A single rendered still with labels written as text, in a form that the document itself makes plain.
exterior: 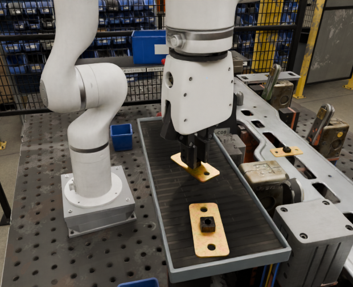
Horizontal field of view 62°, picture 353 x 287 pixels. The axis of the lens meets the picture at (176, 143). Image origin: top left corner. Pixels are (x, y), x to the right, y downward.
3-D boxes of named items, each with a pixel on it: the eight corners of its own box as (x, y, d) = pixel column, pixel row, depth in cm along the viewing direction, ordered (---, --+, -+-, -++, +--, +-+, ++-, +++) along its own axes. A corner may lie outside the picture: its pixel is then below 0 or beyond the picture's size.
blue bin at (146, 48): (194, 63, 144) (195, 36, 138) (132, 64, 143) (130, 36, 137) (191, 54, 159) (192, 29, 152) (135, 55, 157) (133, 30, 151)
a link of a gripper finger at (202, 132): (207, 127, 43) (205, 164, 46) (222, 121, 44) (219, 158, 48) (193, 119, 45) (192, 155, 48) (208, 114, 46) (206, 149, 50)
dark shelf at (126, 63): (250, 66, 151) (251, 60, 149) (69, 77, 135) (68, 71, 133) (234, 55, 169) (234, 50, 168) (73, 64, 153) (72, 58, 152)
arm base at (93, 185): (69, 215, 89) (60, 165, 79) (61, 178, 103) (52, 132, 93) (129, 199, 96) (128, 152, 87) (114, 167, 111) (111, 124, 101)
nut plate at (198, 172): (221, 174, 45) (221, 167, 45) (202, 183, 43) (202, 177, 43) (187, 151, 51) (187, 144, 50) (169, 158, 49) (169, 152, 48)
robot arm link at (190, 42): (192, 35, 31) (191, 63, 32) (247, 26, 35) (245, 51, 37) (149, 24, 37) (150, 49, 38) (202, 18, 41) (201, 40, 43)
